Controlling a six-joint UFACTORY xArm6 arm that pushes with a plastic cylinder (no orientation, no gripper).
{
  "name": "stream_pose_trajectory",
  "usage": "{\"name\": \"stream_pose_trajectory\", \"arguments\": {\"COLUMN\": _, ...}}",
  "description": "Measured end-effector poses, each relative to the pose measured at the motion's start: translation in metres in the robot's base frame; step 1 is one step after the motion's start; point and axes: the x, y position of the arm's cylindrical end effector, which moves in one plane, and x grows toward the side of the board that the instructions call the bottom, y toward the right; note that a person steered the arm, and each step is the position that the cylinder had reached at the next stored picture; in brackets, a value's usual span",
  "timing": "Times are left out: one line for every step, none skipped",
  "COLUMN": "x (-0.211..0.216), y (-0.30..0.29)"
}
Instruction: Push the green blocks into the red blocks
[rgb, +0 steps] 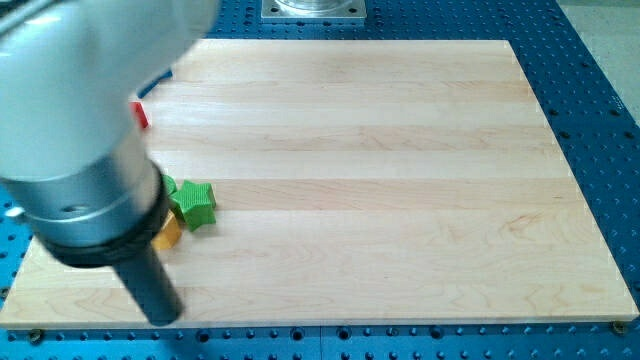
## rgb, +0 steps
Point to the green round block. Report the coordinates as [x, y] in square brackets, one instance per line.
[170, 184]

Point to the red block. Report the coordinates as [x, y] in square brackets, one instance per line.
[139, 114]

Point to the yellow block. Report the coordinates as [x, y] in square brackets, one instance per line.
[169, 235]

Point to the green star block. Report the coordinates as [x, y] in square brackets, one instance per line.
[196, 204]

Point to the blue block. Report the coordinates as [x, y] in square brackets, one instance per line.
[144, 90]

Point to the brass bolt front left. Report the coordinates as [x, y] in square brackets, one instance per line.
[35, 336]

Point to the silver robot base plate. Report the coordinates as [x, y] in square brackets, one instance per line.
[281, 10]

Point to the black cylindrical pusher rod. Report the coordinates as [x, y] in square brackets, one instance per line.
[144, 276]

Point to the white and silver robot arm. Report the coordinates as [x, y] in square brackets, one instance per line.
[72, 156]

